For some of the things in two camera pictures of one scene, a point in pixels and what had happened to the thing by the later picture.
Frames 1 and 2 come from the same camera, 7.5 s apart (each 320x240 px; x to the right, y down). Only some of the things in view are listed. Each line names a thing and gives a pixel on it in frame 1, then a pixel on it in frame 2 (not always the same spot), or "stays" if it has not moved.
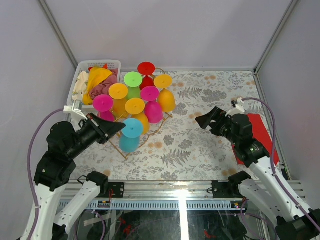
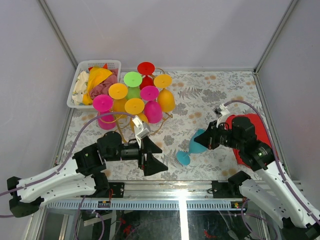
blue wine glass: (130, 139) -> (183, 157)
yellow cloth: (96, 76) stays
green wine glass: (133, 80) stays
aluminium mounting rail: (173, 195) stays
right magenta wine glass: (153, 109) stays
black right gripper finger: (216, 114) -> (203, 139)
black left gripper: (109, 128) -> (153, 166)
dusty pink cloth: (103, 88) stays
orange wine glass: (166, 99) stays
